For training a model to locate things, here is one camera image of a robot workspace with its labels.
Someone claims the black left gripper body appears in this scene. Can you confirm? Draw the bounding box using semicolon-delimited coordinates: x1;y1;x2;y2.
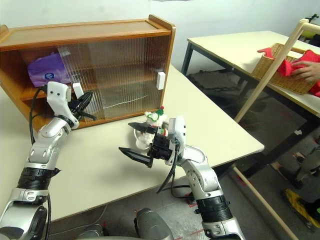
66;98;85;120

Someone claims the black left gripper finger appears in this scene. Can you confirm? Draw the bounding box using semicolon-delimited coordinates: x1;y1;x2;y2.
79;110;98;121
74;91;94;110

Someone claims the person's bare hand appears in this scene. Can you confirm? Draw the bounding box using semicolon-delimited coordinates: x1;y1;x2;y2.
291;61;320;83

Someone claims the purple tissue pack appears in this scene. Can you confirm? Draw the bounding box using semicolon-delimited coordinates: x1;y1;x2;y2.
27;52;73;88

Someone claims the beige table with black legs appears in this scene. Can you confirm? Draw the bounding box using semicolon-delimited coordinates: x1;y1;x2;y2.
181;30;320;176

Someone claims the white door handle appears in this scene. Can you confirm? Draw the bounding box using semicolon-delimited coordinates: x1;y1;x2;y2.
72;83;85;99
156;71;166;90

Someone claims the brown wooden cabinet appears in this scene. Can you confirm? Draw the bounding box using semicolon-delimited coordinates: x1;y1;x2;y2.
0;14;177;131

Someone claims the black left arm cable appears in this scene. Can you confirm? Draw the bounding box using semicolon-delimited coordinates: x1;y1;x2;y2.
29;84;51;146

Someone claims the white plush toy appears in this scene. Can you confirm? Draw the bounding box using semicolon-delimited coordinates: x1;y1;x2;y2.
134;105;168;150

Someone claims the light wooden pole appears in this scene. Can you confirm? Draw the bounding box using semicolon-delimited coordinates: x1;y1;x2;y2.
234;17;313;124
231;164;300;240

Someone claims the silver rounded cylinder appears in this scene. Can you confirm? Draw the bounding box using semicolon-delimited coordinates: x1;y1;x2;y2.
133;207;176;240
77;223;105;240

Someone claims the woven wicker basket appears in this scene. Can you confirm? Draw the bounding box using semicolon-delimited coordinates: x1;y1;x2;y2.
251;42;320;96

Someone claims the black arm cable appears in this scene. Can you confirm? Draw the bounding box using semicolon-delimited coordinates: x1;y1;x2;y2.
29;84;51;146
156;139;192;200

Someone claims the ribbed clear sliding door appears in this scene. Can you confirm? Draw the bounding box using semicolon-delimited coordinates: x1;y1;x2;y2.
57;37;148;126
84;33;172;122

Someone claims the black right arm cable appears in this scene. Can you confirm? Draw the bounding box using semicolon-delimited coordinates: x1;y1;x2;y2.
156;139;192;200

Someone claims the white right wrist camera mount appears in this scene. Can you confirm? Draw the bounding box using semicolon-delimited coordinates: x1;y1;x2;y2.
164;115;187;166

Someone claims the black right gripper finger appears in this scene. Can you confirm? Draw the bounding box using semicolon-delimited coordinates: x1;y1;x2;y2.
127;121;150;134
118;146;154;169

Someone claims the black shoe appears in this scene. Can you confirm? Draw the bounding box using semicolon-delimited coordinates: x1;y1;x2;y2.
278;166;305;190

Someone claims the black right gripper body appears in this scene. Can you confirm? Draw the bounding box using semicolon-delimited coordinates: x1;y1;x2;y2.
147;126;176;166

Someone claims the yellow black striped object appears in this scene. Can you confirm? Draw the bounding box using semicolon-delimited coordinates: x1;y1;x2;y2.
283;188;320;232

